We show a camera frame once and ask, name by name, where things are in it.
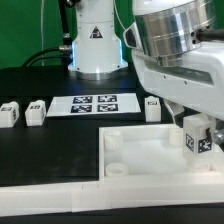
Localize white square tabletop part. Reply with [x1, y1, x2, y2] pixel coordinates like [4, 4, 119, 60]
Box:
[99, 124, 224, 186]

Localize white front fence bar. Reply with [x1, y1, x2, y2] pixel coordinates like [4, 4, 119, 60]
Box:
[0, 172, 224, 217]

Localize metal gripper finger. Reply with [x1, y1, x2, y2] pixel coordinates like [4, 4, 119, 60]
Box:
[206, 116, 224, 145]
[164, 100, 185, 127]

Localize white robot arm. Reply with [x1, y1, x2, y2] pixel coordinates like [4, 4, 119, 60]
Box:
[69, 0, 224, 144]

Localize black cable bundle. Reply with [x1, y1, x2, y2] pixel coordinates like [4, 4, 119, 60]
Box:
[21, 0, 78, 68]

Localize white sheet with markers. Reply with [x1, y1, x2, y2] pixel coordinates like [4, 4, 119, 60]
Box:
[47, 93, 140, 117]

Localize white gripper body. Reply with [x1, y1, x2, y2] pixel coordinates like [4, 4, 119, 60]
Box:
[132, 42, 224, 120]

